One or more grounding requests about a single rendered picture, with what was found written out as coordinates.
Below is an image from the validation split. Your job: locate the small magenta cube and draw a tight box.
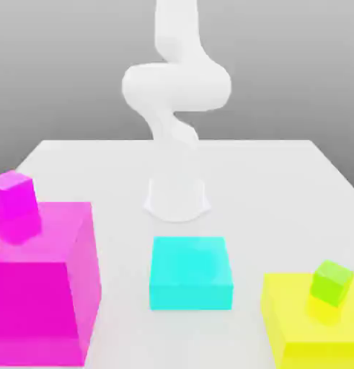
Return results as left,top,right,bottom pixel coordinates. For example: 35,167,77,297
0,169,43,246

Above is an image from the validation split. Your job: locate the large cyan box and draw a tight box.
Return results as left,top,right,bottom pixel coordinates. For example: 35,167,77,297
149,236,234,311

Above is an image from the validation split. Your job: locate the small green cube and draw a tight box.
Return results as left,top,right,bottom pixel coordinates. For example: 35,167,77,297
309,259,354,308

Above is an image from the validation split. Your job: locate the large magenta box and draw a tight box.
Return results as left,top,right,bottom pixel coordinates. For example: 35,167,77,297
0,200,102,368

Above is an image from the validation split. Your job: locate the large yellow box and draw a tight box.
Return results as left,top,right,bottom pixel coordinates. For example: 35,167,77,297
260,272,354,369

